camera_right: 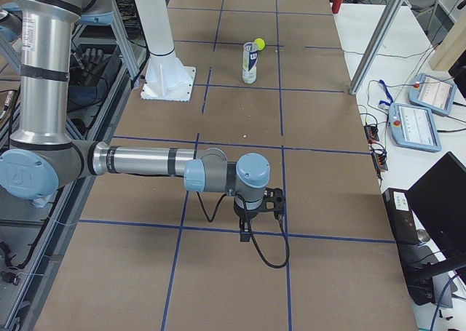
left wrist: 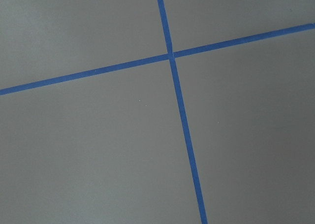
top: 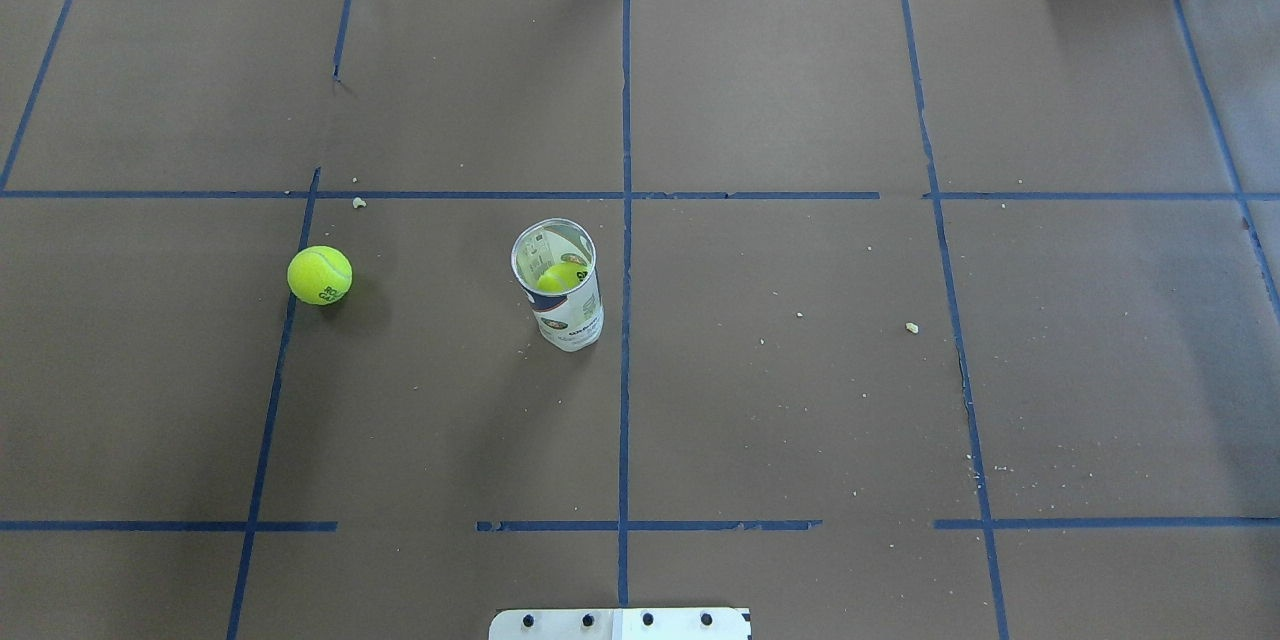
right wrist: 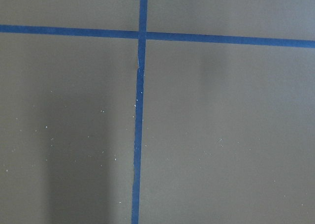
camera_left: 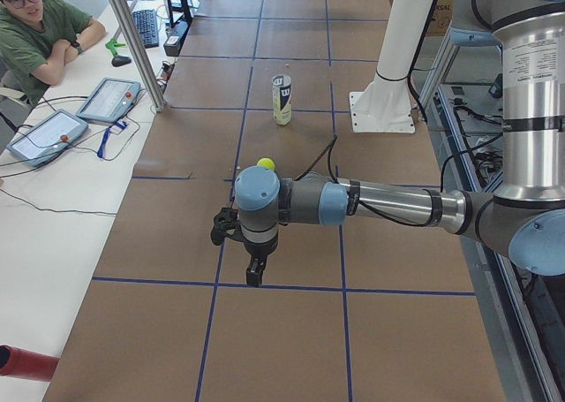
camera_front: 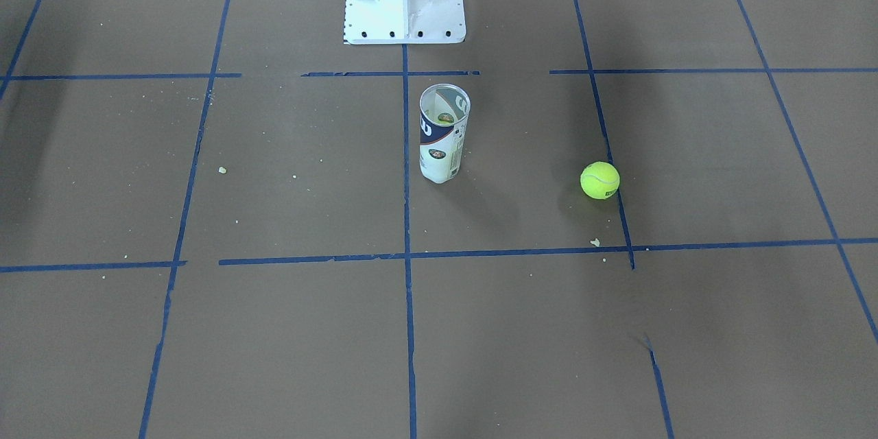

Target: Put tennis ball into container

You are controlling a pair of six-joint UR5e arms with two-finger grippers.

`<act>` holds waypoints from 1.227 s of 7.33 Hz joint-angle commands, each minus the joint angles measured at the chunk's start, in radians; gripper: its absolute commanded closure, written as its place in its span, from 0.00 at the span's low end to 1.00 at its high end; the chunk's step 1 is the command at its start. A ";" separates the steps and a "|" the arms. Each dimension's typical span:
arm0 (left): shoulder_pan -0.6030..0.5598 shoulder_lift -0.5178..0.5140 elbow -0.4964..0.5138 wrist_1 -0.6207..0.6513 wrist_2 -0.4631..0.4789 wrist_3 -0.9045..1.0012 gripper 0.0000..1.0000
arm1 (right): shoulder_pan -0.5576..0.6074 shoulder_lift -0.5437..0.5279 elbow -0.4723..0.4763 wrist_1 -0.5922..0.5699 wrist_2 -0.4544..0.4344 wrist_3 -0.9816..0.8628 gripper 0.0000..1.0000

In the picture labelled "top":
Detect yellow-green tennis ball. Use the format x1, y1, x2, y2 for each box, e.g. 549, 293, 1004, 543
285, 244, 355, 306

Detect tennis ball inside can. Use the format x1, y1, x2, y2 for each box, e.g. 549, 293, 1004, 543
536, 261, 590, 294

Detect clear plastic tennis ball can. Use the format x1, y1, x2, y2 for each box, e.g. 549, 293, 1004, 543
509, 219, 605, 352

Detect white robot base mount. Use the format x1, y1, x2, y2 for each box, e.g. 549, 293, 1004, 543
488, 607, 753, 639

